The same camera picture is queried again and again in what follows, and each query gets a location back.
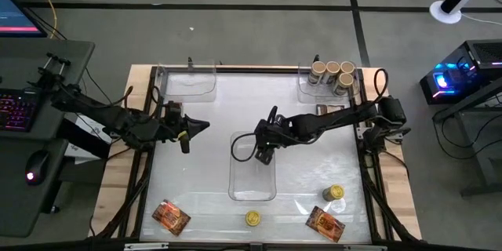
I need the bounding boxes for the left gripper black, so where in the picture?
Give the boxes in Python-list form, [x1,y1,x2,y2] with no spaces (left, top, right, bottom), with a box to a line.
[162,100,211,143]

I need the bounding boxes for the large clear plastic bin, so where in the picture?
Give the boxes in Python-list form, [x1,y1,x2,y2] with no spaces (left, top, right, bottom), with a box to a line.
[227,130,277,202]

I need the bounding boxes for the tan lid spice jar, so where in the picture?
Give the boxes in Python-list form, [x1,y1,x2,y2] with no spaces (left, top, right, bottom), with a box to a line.
[307,60,327,86]
[332,72,355,97]
[322,60,341,85]
[339,60,356,75]

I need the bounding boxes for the yellow lid spice jar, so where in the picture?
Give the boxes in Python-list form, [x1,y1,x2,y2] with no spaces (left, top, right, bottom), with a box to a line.
[322,184,346,202]
[245,210,262,227]

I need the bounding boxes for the small clear plastic bin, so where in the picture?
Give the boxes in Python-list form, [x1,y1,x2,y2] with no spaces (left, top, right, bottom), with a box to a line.
[296,60,361,106]
[155,61,218,104]

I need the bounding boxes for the white box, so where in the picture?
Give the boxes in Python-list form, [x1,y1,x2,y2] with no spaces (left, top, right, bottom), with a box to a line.
[64,113,113,165]

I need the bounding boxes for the black clamp stand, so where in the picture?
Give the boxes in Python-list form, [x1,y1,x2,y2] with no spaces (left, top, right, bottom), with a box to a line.
[26,52,72,96]

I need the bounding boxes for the black computer mouse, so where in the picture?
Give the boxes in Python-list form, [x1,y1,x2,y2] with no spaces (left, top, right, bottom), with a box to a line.
[24,150,51,187]

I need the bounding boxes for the backlit black keyboard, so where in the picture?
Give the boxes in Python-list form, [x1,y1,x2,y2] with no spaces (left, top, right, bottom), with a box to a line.
[0,88,42,133]

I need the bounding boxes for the dark grey desk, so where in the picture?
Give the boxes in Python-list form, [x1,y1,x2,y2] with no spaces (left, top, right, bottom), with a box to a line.
[0,38,96,239]

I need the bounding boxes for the black computer case with lights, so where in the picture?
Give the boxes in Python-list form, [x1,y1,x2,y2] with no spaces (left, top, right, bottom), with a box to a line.
[418,38,502,106]

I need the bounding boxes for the computer monitor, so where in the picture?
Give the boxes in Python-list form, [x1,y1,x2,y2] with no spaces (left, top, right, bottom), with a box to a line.
[0,0,47,39]

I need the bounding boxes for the grey equipment stand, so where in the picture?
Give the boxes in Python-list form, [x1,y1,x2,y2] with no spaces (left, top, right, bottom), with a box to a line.
[432,78,502,197]

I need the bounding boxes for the right camera black cable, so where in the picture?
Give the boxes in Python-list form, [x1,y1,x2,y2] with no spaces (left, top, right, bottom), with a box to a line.
[230,132,260,163]

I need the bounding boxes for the camera black cable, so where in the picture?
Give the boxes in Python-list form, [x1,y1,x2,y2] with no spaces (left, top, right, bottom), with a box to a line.
[230,132,260,163]
[150,84,163,107]

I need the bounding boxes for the left camera black cable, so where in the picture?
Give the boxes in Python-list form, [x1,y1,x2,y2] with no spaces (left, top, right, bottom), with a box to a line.
[150,84,163,107]

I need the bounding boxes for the black table frame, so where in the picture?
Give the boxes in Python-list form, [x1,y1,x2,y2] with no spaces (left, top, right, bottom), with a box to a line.
[89,64,423,251]

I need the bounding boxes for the black floor cable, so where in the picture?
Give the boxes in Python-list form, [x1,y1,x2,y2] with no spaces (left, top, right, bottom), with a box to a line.
[83,66,120,107]

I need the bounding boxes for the silver metal bracket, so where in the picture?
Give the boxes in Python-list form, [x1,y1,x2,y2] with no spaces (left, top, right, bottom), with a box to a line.
[123,242,170,251]

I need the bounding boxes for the yellow cable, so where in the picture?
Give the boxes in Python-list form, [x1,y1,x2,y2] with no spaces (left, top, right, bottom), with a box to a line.
[25,0,58,40]

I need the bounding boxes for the white fan cable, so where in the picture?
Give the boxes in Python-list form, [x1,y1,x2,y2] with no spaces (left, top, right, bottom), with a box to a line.
[460,12,502,27]

